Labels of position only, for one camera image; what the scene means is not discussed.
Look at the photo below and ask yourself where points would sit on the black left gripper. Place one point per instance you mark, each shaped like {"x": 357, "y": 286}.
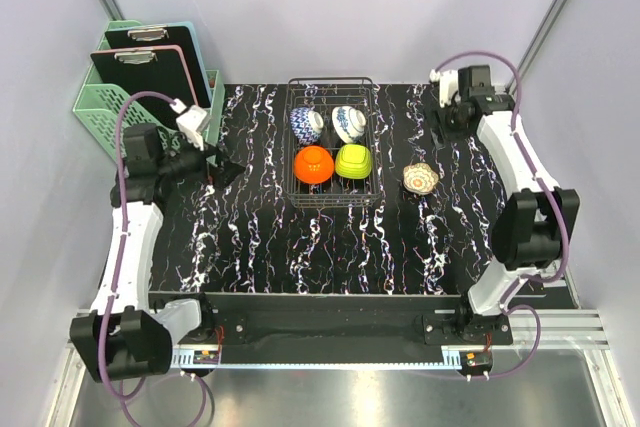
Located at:
{"x": 221, "y": 174}

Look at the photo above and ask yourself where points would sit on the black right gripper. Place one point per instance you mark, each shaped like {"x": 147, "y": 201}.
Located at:
{"x": 439, "y": 119}

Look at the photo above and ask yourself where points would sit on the colourful patterned small bowl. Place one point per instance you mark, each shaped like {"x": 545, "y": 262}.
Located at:
{"x": 420, "y": 178}

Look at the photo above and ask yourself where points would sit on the red orange patterned bowl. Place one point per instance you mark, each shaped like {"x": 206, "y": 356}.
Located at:
{"x": 306, "y": 124}

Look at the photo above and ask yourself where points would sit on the blue white patterned bowl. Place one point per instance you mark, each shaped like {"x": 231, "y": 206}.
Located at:
{"x": 349, "y": 123}

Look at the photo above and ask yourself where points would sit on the white top bowl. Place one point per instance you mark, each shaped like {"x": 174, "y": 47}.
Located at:
{"x": 353, "y": 161}

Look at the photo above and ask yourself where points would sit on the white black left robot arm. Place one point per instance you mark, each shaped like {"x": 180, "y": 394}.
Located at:
{"x": 130, "y": 257}

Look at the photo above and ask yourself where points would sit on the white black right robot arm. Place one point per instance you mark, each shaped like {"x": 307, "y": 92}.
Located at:
{"x": 531, "y": 236}

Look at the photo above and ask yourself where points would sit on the black clipboard pink edge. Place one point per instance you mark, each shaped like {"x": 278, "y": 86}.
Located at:
{"x": 162, "y": 69}

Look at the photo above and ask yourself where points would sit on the black marble pattern mat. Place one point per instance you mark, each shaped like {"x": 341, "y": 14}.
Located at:
{"x": 248, "y": 238}

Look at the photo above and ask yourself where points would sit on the black clipboard blue edge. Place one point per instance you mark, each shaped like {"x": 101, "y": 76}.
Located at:
{"x": 182, "y": 34}

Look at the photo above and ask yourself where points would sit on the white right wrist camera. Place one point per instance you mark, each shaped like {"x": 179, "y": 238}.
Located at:
{"x": 447, "y": 83}

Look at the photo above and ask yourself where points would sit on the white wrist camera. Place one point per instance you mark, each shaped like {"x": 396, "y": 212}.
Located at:
{"x": 447, "y": 83}
{"x": 192, "y": 122}

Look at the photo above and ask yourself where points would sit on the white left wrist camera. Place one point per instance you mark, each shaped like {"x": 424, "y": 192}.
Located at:
{"x": 192, "y": 122}

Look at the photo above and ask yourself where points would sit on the dark wire dish rack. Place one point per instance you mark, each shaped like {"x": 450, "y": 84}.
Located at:
{"x": 322, "y": 95}

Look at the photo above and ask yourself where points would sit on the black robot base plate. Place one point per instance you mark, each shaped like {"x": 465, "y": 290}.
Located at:
{"x": 343, "y": 330}

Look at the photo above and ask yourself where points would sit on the right aluminium frame post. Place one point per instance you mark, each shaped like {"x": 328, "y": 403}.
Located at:
{"x": 541, "y": 35}

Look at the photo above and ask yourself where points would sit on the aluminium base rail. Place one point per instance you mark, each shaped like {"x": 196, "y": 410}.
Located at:
{"x": 551, "y": 330}

